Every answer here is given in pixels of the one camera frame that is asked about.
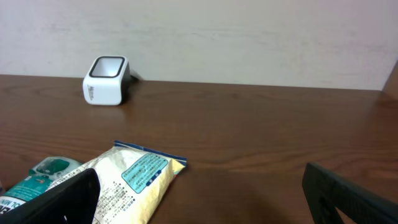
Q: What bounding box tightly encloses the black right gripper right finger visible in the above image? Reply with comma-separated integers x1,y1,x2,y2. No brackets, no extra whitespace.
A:
302,162,397,224

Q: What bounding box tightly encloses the cream snack bag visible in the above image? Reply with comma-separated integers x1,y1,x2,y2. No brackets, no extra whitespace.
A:
49,141,187,224

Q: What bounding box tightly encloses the teal mouthwash bottle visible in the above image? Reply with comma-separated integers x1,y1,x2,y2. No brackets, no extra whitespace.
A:
1,156,81,215

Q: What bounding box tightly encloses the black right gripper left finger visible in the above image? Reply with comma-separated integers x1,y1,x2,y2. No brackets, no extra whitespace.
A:
1,168,100,224

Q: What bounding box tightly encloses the white barcode scanner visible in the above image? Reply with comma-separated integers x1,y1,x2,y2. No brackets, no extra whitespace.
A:
82,55,132,106

